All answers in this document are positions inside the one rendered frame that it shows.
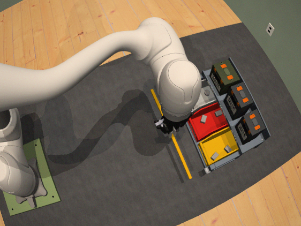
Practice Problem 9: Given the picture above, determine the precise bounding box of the red open bin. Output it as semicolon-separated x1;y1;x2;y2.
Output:
189;102;229;142

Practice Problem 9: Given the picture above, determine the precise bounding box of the grey open bin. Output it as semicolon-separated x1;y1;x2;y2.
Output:
192;79;217;113

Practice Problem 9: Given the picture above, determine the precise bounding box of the grey metal bin rack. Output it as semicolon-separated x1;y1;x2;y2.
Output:
186;57;271;174

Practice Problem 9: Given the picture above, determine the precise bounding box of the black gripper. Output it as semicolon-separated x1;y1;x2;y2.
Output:
154;111;194;138

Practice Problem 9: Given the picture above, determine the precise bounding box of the yellow bin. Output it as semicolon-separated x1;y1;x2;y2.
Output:
199;127;239;166

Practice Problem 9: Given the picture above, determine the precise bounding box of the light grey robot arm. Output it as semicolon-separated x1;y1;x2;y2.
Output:
0;17;201;208

